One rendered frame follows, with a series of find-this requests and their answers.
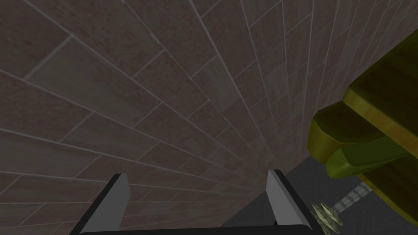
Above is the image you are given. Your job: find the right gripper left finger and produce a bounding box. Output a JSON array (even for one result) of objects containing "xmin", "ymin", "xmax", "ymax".
[{"xmin": 69, "ymin": 173, "xmax": 131, "ymax": 235}]

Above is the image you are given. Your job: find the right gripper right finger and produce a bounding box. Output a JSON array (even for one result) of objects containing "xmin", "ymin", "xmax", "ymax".
[{"xmin": 266, "ymin": 169, "xmax": 316, "ymax": 226}]

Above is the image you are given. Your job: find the pale patterned lamp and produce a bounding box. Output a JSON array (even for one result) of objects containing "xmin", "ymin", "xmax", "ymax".
[{"xmin": 311, "ymin": 181, "xmax": 374, "ymax": 235}]

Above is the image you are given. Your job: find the olive green wooden furniture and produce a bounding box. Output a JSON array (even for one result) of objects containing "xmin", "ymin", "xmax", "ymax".
[{"xmin": 306, "ymin": 29, "xmax": 418, "ymax": 226}]

